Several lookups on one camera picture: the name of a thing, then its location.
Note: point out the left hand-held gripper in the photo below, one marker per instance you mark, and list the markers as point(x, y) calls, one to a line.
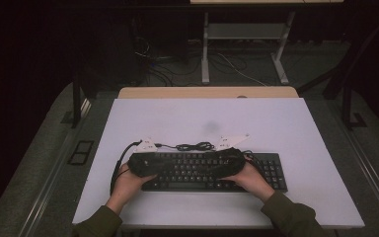
point(143, 163)

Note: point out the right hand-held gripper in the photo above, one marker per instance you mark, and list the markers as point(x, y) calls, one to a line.
point(232, 163)

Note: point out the black computer keyboard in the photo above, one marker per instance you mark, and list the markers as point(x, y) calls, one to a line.
point(190, 185)

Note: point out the person's right hand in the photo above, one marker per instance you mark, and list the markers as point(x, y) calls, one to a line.
point(253, 182)

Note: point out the person's left hand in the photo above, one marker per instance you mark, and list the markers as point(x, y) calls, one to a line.
point(126, 187)

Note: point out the black floor socket plate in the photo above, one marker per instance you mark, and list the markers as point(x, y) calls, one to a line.
point(80, 152)

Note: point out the wooden table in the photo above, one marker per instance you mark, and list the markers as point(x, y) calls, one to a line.
point(207, 92)

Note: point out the black metal stand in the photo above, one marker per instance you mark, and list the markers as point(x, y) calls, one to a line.
point(347, 108)

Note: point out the white metal shelf stand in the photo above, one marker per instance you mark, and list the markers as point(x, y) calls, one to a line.
point(243, 31)

